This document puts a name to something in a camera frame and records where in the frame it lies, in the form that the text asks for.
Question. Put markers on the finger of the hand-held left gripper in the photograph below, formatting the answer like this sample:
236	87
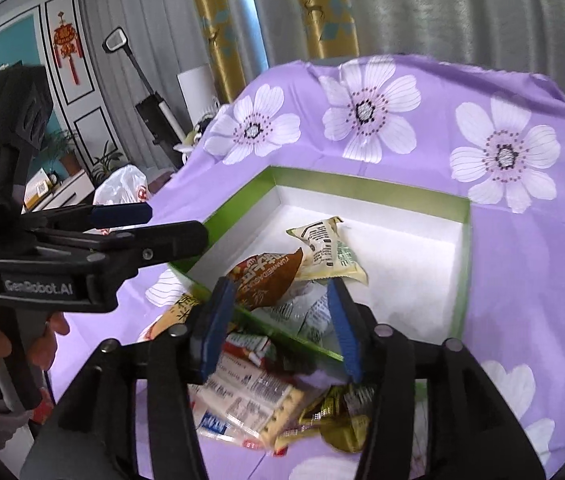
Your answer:
120	214
162	242

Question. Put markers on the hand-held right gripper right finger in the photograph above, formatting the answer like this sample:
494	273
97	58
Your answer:
345	332

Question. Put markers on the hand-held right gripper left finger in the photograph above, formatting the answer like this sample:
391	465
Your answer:
220	327

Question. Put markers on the red white snack packet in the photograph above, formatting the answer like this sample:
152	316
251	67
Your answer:
247	346

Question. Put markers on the clear plastic snack packet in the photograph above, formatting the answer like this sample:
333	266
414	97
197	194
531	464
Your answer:
307	310

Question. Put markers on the red orange snack packet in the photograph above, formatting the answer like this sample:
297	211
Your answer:
172	317

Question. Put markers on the orange brown snack packet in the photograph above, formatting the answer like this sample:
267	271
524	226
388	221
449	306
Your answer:
267	275

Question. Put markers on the large white blue snack packet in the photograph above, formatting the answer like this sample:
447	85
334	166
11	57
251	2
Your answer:
247	400

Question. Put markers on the gold snack packet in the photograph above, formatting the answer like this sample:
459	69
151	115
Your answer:
332	410

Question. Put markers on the cream green snack packet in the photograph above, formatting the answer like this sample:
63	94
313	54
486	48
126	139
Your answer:
330	252

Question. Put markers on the green cardboard box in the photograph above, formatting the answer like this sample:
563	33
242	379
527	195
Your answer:
402	260

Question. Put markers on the white plastic bag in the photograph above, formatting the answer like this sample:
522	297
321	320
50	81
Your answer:
122	182

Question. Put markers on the potted green plant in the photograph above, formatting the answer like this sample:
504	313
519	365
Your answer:
105	162
65	152

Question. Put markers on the white low cabinet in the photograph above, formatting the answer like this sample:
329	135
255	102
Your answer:
62	190

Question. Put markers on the upright vacuum cleaner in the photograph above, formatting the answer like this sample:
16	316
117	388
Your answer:
155	115

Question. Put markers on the heap of small household items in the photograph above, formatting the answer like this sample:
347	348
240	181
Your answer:
200	132

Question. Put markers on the white flat panel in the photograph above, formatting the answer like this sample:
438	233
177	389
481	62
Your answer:
195	90

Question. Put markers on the purple floral bed sheet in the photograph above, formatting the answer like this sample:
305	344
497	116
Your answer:
512	260

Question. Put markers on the grey curtain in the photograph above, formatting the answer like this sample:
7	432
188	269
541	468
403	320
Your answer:
137	10
462	10

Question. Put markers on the yellow patterned curtain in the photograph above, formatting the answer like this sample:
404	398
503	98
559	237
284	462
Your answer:
327	10

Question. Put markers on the red knot wall ornament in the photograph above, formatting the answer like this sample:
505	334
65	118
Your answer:
65	40

